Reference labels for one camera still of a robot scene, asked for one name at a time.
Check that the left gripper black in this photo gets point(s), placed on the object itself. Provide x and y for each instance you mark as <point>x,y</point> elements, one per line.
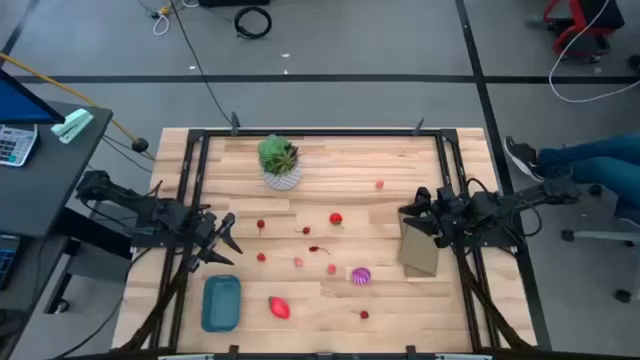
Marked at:
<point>205,232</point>

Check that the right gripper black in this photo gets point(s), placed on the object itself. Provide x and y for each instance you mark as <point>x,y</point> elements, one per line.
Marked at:
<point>447,215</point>

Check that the small red toy cherry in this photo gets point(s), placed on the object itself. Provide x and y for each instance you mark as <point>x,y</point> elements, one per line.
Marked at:
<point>364,314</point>
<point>260,224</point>

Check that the teal plastic tupperware container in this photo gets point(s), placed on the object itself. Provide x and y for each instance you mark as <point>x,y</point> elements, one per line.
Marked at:
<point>221,303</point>

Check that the small dark red toy berry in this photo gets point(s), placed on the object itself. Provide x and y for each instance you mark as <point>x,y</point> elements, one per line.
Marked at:
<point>305,230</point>

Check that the large red toy tomato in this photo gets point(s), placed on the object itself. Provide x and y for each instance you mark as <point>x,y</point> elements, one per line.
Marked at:
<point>279,308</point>

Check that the red toy strawberry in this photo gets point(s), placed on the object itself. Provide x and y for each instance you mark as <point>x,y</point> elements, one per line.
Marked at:
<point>335,218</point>

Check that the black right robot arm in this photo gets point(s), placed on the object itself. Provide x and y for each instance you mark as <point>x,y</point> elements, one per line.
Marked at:
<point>500,210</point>

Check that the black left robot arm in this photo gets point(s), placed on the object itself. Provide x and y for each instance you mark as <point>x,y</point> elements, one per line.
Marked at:
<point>150,210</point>

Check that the purple white striped toy onion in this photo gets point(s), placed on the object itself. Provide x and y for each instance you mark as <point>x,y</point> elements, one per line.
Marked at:
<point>361,276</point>

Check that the succulent in patterned white pot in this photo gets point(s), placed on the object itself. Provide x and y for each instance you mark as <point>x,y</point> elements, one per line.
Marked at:
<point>280,165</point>

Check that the black round knob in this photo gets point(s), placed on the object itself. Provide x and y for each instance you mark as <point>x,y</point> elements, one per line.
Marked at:
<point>140,145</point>

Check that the person's leg and shoe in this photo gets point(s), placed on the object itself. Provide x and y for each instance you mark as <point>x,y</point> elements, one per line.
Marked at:
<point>590,160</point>

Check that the grey office chair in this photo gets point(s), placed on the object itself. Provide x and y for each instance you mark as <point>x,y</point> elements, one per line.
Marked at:
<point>600,234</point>

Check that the black office desk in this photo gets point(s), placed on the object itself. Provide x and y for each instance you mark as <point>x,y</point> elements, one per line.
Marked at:
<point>50,190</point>

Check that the mint green stapler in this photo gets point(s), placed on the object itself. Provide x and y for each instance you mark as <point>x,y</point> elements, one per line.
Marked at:
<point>72,126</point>

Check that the grey desk calculator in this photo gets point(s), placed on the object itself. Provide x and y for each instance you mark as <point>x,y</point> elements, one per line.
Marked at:
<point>15,145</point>

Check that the computer monitor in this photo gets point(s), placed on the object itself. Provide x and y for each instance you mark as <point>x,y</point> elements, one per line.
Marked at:
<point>20,105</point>

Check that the red and black cart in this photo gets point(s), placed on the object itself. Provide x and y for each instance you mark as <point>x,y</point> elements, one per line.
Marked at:
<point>580,15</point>

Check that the black aluminium rig frame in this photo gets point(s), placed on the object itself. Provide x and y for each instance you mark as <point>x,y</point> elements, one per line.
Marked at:
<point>325,132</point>

